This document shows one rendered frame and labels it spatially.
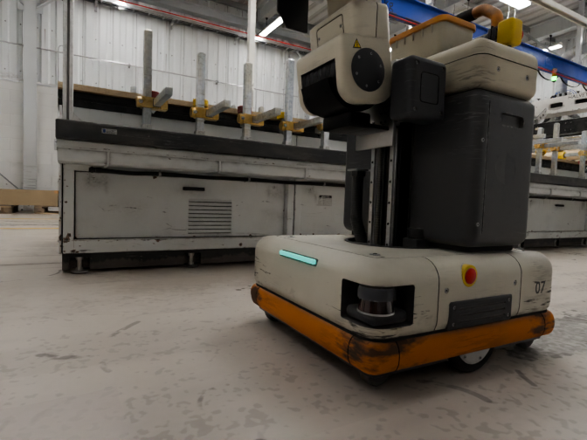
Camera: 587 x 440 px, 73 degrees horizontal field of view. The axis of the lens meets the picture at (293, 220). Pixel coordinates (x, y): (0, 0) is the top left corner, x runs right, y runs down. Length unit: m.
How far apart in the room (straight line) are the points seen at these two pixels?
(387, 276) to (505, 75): 0.61
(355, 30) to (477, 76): 0.31
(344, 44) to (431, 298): 0.62
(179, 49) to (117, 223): 7.93
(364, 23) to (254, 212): 1.55
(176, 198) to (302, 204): 0.81
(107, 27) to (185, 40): 1.59
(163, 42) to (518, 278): 9.26
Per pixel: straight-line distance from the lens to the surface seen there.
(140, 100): 1.99
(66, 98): 1.99
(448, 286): 0.94
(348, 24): 1.09
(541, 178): 4.04
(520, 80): 1.22
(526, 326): 1.21
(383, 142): 1.14
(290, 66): 2.33
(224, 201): 2.32
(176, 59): 9.80
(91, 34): 9.64
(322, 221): 2.65
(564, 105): 6.16
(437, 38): 1.28
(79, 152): 1.98
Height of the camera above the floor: 0.40
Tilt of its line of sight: 3 degrees down
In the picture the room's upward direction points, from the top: 2 degrees clockwise
